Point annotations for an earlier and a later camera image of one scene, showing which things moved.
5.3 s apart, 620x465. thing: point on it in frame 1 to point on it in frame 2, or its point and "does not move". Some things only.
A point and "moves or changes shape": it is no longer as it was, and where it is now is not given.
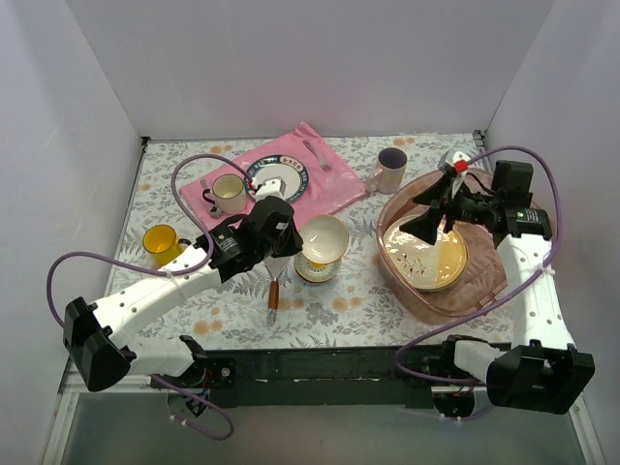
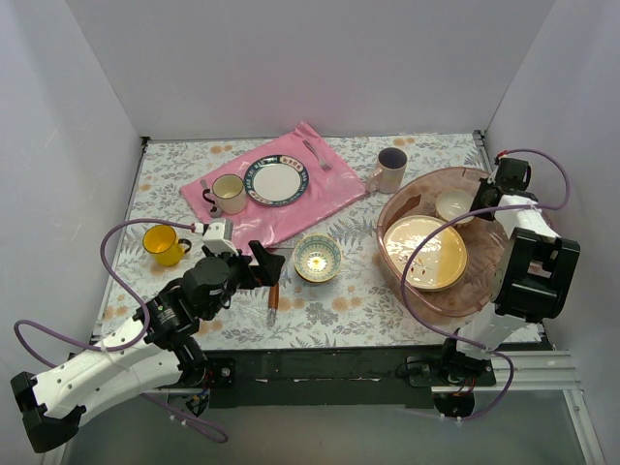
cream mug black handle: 229,191 does not move
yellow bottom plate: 420,264 does not move
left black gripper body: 286,240 to 257,270
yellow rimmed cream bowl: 325,238 moves or changes shape
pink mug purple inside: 388,177 does not move
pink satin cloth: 329,186 does not move
